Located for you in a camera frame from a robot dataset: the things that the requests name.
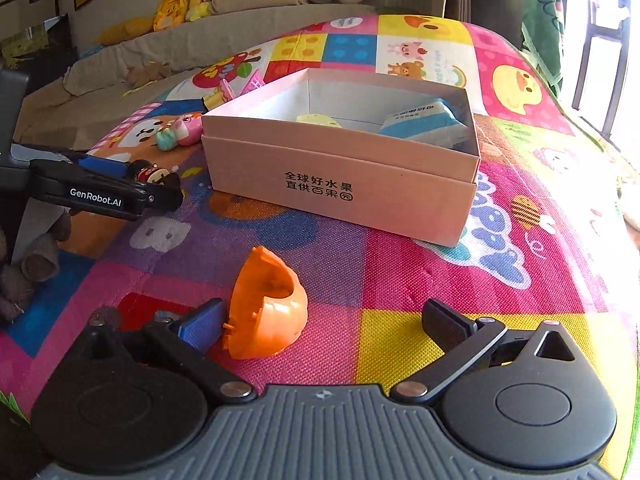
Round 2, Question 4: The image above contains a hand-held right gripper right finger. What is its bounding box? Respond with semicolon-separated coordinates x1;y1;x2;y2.
390;298;576;406

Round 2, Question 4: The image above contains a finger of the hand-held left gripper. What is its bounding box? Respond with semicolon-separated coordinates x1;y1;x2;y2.
134;182;184;217
64;152;135;179

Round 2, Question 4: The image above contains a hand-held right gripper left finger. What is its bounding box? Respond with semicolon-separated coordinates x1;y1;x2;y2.
82;298;256;406

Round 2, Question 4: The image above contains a small red brown figurine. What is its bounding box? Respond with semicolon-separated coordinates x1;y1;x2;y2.
127;160;182;191

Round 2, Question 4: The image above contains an orange plastic toy shell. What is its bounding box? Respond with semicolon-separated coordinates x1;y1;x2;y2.
223;246;309;360

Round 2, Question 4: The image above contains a pink cartoon figure toy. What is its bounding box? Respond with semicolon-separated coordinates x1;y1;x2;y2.
170;112;204;147

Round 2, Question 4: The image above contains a yellow pink cupcake toy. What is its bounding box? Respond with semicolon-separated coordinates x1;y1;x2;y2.
201;86;237;112

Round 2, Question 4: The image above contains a pink plastic basket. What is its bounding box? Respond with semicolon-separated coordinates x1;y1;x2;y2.
239;71;265;98

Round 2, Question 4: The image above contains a pink cardboard box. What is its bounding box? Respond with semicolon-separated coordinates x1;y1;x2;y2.
201;67;482;248

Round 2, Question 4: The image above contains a colourful cartoon play mat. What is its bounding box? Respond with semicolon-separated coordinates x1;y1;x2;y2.
0;12;640;480

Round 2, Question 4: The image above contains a dark brown plush toy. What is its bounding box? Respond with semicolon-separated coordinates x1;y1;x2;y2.
0;205;73;323

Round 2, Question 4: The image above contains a small brown plush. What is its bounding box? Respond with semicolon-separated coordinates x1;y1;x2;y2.
125;62;171;87

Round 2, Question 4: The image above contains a yellow plush cushion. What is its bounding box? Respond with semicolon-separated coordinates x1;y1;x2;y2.
95;16;156;46

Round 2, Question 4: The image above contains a beige sofa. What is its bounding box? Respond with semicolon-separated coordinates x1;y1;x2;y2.
14;0;451;136

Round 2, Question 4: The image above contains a yellow tiger plush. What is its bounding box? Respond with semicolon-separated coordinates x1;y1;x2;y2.
152;0;193;32

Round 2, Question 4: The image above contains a pale yellow plastic toy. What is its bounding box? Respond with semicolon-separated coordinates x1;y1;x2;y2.
296;112;343;132

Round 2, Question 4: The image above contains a blue white tissue pack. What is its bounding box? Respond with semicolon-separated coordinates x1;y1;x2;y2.
378;99;468;147

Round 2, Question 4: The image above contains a green printed towel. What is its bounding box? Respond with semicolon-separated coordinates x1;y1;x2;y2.
520;0;566;96

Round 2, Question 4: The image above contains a black window frame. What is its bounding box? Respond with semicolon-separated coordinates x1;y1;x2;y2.
570;0;640;151

